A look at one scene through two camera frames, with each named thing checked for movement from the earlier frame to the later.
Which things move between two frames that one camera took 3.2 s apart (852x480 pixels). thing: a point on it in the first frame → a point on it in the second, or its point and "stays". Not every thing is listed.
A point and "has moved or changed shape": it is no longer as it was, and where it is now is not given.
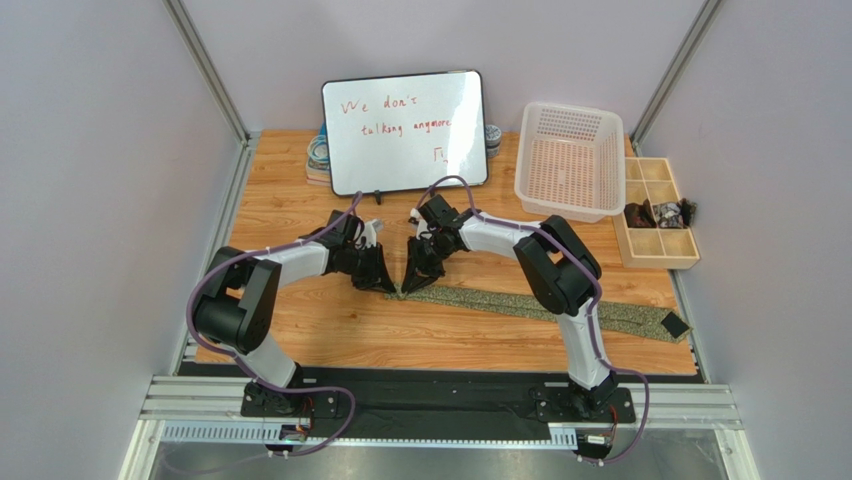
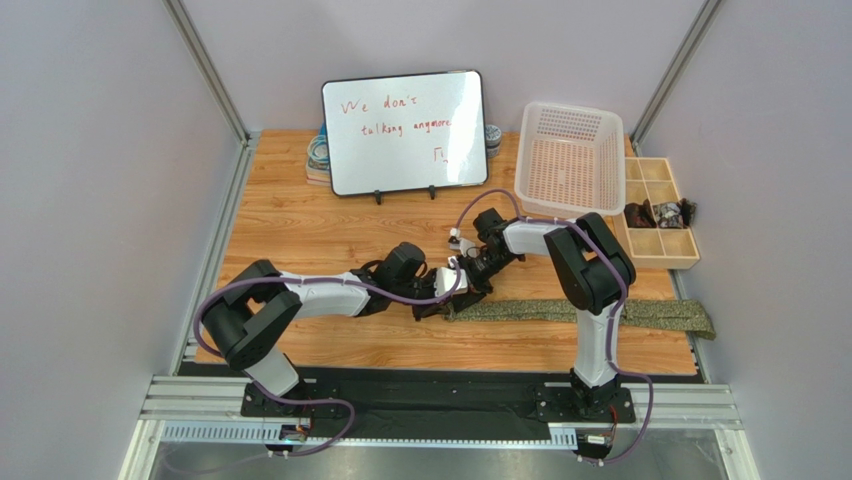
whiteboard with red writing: (408, 132) stays
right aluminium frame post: (671, 75) stays
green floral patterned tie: (658, 322) has moved or changed shape
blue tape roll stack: (318, 164) stays
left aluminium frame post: (230, 103) stays
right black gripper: (427, 248) → (475, 270)
